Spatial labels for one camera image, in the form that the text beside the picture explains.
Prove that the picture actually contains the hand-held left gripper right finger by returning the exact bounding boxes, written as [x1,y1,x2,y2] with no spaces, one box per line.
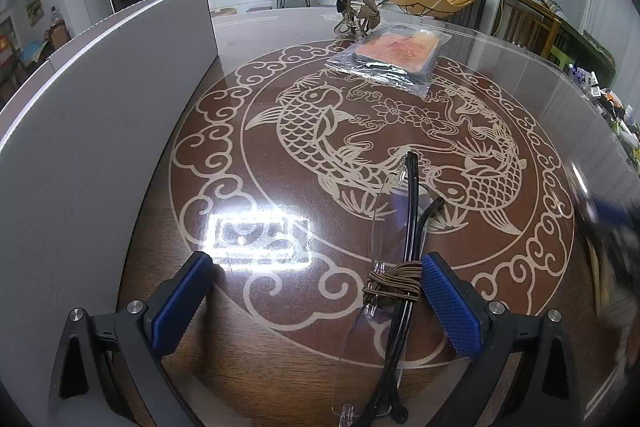
[420,252,584,427]

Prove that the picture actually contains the white partition board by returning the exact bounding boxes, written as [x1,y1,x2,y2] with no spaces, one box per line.
[0,0,221,427]

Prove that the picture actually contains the cluttered side shelf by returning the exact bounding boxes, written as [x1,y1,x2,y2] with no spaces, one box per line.
[0,6,71,82]

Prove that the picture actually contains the brown hair tie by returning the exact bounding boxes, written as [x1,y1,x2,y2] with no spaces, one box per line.
[362,261,422,305]

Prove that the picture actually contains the dark decorative table ornament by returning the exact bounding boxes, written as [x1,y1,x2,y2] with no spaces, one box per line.
[334,0,383,40]

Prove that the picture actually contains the black rimless eyeglasses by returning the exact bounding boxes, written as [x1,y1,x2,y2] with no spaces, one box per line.
[332,151,446,425]

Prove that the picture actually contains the wooden chair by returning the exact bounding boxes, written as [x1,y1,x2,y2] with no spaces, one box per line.
[492,0,562,58]

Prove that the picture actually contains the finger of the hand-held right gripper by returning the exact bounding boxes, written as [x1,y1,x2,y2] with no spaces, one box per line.
[570,164,640,233]

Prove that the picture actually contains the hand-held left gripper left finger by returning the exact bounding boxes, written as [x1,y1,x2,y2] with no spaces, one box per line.
[47,251,216,427]

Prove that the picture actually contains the clear plastic bag with packet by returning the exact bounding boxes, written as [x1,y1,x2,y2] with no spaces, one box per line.
[325,23,452,98]

